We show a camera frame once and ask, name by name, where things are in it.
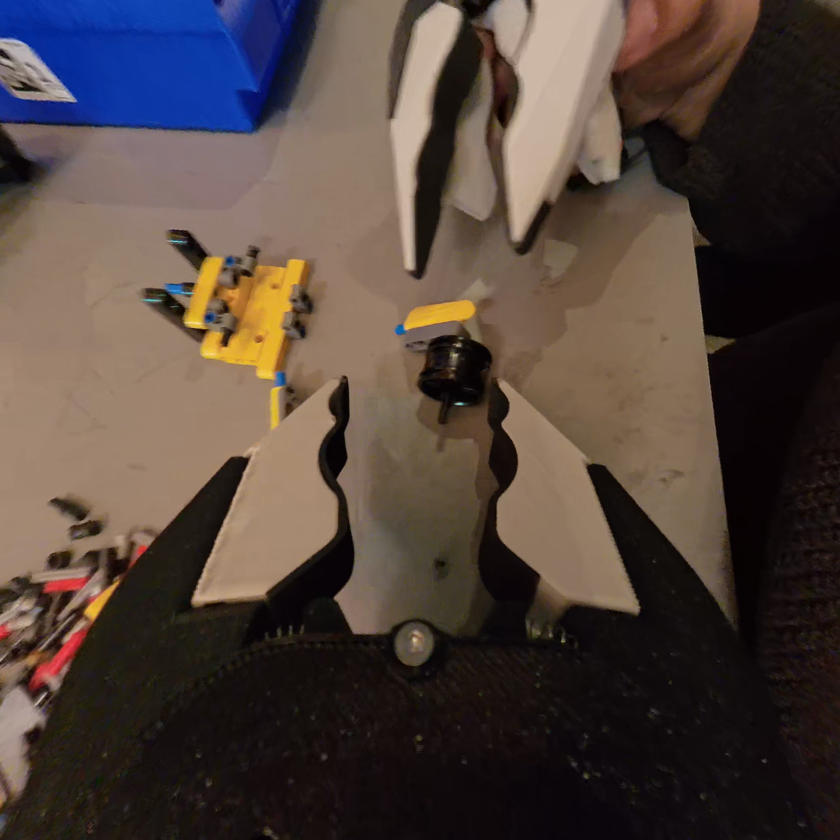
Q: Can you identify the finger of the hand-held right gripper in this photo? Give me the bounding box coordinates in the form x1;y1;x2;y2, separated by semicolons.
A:
387;0;501;280
500;0;627;256

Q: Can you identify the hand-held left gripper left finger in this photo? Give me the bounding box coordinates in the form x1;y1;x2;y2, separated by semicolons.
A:
190;376;357;608

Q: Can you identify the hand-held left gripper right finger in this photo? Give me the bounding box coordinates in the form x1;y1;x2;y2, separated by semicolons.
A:
479;378;641;636

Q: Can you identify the small yellow panel grey beam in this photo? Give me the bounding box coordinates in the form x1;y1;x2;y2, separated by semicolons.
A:
395;299;479;353
268;371;297;431

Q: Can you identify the black wheel hub with axle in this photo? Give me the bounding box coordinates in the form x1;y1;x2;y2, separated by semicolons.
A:
417;335;494;425

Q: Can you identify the yellow brick plate assembly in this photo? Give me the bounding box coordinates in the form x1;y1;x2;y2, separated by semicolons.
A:
141;230;315;380

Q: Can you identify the person's right forearm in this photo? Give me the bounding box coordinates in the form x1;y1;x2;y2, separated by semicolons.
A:
646;0;840;263

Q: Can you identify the person's right hand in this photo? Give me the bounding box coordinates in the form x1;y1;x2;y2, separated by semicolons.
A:
617;0;763;142

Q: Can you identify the person's black sweater torso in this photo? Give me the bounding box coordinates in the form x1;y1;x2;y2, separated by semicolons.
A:
694;249;840;840

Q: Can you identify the pile of small brick parts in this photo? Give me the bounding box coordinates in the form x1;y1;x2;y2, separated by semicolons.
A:
0;528;160;808

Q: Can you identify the blue plastic bin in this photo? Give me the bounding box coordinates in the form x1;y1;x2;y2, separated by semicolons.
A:
0;0;304;133

